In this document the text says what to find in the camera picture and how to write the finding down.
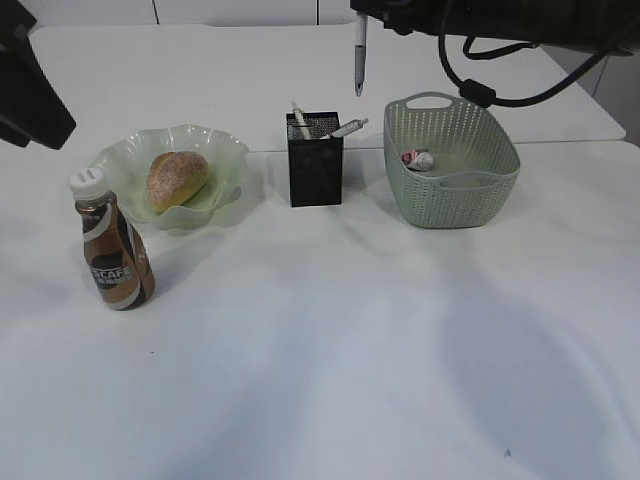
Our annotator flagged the sugared bread roll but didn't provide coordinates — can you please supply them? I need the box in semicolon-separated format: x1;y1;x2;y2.
145;151;209;214

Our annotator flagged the cream white ballpoint pen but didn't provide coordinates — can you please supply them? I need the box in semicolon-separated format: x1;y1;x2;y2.
291;101;313;140

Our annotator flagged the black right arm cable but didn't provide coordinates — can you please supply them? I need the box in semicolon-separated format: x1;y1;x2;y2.
437;0;640;110

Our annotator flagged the green plastic woven basket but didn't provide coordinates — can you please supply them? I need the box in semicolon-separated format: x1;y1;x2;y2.
383;92;521;229

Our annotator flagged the brown Nescafe coffee bottle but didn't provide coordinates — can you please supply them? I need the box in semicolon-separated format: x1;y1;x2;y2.
69;167;155;311

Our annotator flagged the grey white ballpoint pen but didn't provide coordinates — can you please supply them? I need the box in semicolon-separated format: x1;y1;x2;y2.
324;118;369;139

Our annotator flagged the grey paper ball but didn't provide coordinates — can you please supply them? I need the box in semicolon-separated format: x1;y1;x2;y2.
407;151;435;172

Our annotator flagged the black square pen holder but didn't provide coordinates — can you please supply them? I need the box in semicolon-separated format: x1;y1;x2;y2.
286;112;344;207

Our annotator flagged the pink paper ball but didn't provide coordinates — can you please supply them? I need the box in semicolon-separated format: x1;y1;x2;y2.
401;149;426;166

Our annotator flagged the blue white ballpoint pen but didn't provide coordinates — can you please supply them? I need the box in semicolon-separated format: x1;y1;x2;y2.
354;13;368;97

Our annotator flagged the green wavy glass plate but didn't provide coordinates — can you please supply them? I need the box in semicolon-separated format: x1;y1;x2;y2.
92;124;249;230

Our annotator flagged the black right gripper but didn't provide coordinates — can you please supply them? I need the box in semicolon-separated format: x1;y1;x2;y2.
350;0;639;53

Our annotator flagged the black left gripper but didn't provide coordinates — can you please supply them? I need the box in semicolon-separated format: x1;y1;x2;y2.
0;0;76;150

